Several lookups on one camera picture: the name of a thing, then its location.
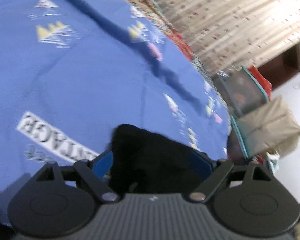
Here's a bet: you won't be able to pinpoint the red flat box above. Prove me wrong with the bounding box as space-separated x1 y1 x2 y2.
247 66 273 98

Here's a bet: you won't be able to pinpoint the beige leaf-print curtain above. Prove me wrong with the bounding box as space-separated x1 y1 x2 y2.
137 0 300 77

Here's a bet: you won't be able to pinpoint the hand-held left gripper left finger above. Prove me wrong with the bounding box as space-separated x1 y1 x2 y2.
34 150 121 203

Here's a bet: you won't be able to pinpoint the beige fabric storage box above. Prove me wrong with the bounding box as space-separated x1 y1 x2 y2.
236 95 300 157

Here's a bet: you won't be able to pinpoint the red floral quilt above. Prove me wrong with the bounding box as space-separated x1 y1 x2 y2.
94 0 231 105

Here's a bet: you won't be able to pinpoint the blue printed bedsheet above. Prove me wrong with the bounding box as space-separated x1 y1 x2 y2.
0 0 232 228

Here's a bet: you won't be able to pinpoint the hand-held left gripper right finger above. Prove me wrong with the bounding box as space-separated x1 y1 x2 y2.
189 150 273 203

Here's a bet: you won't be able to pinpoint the black pants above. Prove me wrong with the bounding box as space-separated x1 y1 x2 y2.
107 124 216 194

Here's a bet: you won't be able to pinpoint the dark wooden furniture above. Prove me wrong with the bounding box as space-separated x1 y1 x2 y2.
257 43 300 89

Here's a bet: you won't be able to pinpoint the clear storage box teal lid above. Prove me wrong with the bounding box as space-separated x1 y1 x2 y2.
216 66 269 121

